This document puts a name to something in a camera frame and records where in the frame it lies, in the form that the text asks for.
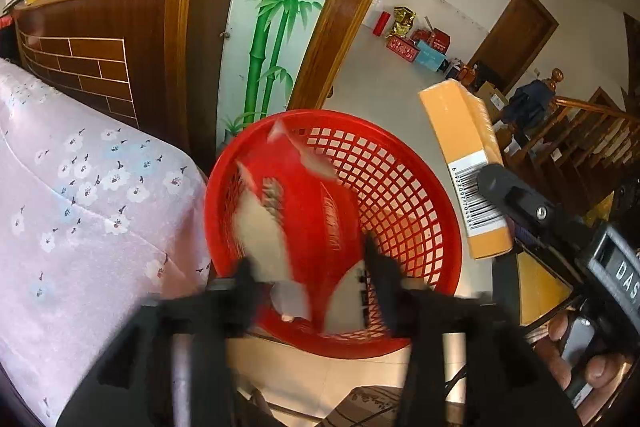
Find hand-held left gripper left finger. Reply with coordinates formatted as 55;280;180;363
60;257;261;427

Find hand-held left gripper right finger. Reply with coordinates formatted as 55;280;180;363
364;236;581;427

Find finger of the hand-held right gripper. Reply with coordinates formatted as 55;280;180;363
476;163;596;258

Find orange cardboard box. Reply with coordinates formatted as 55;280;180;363
418;79;515;260

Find torn red carton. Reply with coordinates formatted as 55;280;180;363
235;119;381;335

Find red plastic mesh basket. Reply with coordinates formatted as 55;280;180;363
204;108;463;357

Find person's right hand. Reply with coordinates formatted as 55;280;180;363
530;311;635;402

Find wooden stair railing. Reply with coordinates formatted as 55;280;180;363
492;67;640;233

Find cardboard box with white label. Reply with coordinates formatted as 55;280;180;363
475;79;508;122

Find brown wooden door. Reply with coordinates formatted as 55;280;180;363
467;0;560;92

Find light blue box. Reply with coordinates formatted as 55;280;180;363
414;41;448;74

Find red flat box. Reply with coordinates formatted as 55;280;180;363
411;27;452;50

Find pink floral tablecloth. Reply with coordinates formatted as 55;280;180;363
0;57;213;427

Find red patterned gift box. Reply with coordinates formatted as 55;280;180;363
385;34;420;64

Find golden foil bag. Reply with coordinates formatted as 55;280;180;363
390;6;417;38

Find bamboo painted glass panel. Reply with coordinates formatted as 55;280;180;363
215;0;371;152

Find brown wooden cabinet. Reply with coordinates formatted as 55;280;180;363
11;0;188;148

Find dark clothes on post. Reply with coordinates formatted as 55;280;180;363
505;79;556;140

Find wooden door frame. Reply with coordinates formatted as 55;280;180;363
287;0;421;112

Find wooden frame post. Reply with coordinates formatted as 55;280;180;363
165;0;261;168

